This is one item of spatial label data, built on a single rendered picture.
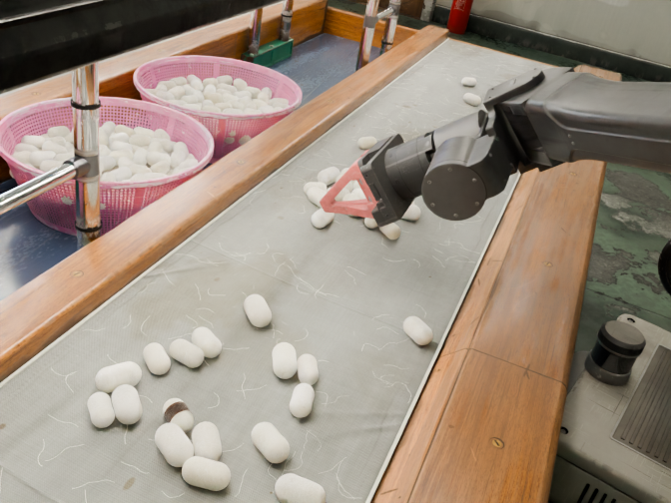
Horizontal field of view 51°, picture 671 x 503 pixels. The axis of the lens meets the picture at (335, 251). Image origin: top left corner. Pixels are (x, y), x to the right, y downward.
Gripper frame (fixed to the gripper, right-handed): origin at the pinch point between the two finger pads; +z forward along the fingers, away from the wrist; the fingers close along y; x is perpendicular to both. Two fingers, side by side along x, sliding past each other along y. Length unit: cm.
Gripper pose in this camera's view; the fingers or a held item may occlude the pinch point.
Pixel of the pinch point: (329, 203)
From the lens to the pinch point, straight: 78.3
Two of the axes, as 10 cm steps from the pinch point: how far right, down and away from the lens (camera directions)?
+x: 4.7, 8.5, 2.5
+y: -3.6, 4.4, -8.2
